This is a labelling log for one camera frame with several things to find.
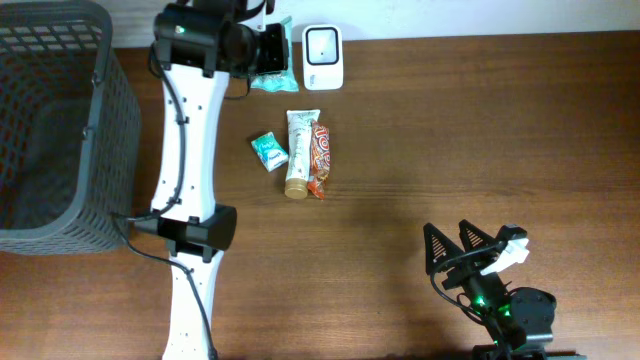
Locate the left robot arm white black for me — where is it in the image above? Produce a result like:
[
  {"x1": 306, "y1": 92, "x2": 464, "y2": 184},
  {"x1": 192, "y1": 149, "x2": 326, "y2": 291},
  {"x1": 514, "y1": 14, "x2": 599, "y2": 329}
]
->
[{"x1": 131, "y1": 1, "x2": 289, "y2": 359}]

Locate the white barcode scanner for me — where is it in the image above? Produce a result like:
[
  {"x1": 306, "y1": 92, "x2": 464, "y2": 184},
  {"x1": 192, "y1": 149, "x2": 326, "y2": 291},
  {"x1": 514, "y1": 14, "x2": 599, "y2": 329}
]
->
[{"x1": 302, "y1": 24, "x2": 344, "y2": 91}]

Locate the red orange snack bar wrapper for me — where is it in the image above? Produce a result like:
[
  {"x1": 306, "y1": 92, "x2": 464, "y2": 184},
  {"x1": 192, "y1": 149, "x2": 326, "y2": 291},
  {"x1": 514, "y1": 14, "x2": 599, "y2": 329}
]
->
[{"x1": 307, "y1": 121, "x2": 331, "y2": 200}]

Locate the small teal tissue packet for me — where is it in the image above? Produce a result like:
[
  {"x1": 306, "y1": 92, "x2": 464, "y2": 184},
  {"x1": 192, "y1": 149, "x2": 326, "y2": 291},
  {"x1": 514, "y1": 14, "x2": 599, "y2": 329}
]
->
[{"x1": 251, "y1": 132, "x2": 289, "y2": 172}]

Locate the teal snack packet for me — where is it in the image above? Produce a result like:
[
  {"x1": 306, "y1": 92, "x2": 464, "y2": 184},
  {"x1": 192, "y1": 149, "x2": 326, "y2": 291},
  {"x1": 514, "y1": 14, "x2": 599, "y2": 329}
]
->
[{"x1": 250, "y1": 16, "x2": 299, "y2": 93}]

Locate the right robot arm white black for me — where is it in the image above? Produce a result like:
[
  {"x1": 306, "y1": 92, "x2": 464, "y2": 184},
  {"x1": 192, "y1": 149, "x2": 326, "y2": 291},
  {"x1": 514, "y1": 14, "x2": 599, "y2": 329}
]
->
[{"x1": 423, "y1": 219, "x2": 583, "y2": 360}]

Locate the white cream tube gold cap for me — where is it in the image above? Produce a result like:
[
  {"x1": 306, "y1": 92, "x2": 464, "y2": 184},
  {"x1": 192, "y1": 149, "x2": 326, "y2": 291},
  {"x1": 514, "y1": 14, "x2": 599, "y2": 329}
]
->
[{"x1": 284, "y1": 109, "x2": 320, "y2": 200}]

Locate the grey plastic mesh basket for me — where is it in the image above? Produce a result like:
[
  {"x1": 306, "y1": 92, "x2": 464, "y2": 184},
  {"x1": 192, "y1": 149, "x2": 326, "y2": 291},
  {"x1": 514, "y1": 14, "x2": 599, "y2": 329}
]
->
[{"x1": 1, "y1": 1, "x2": 141, "y2": 256}]

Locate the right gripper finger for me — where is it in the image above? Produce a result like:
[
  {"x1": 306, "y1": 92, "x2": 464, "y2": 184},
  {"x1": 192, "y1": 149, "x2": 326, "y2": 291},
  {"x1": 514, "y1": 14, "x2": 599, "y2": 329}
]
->
[
  {"x1": 423, "y1": 223, "x2": 463, "y2": 274},
  {"x1": 459, "y1": 219, "x2": 496, "y2": 252}
]

